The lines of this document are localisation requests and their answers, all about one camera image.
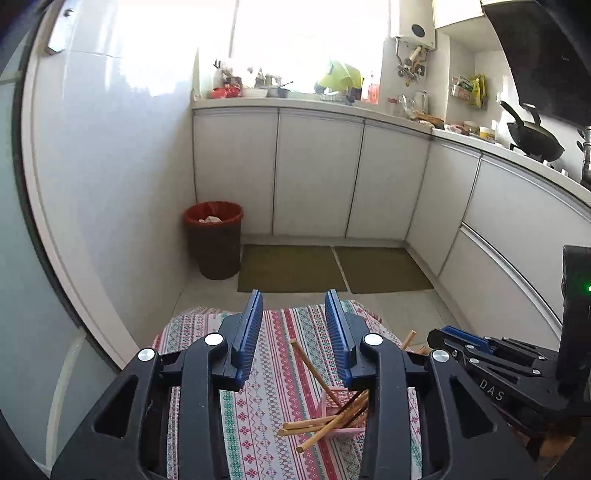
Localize white water heater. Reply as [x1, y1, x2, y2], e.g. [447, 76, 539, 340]
[390, 0, 437, 51]

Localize dark range hood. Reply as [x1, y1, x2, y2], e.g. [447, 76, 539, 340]
[480, 0, 591, 126]

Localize pink plastic basket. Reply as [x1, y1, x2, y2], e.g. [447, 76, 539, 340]
[321, 388, 370, 438]

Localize white kitchen countertop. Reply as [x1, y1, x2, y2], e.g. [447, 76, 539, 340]
[191, 95, 591, 204]

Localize brown trash bin red liner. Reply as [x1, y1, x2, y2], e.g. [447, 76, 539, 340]
[183, 201, 245, 281]

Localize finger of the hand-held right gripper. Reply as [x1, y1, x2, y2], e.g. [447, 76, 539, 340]
[427, 325, 559, 365]
[455, 348, 557, 384]

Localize black wok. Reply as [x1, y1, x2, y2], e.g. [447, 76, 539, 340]
[500, 100, 565, 162]

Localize dark chopstick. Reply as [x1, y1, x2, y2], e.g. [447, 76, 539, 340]
[330, 390, 370, 417]

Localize pile of bamboo chopsticks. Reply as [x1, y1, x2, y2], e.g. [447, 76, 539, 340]
[277, 339, 370, 454]

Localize bright window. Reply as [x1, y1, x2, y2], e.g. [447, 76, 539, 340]
[233, 0, 391, 93]

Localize yellow hanging packets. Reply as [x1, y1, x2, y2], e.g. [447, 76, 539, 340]
[470, 74, 488, 110]

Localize patterned striped tablecloth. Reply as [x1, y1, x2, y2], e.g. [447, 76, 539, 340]
[152, 300, 423, 480]

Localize water heater pipes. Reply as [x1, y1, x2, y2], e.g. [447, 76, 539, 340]
[394, 39, 430, 86]

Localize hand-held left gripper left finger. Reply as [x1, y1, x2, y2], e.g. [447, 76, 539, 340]
[50, 289, 265, 480]

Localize metal door handle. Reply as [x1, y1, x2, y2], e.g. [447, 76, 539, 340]
[46, 7, 77, 56]

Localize olive floor mat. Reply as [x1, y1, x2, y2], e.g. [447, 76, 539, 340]
[333, 246, 435, 295]
[238, 244, 348, 293]

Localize white kitchen cabinet unit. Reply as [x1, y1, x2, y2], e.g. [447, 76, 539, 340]
[191, 108, 591, 342]

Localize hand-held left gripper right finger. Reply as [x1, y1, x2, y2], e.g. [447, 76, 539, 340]
[324, 290, 539, 480]

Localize white framed glass door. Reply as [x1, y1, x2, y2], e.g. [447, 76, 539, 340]
[0, 0, 139, 476]

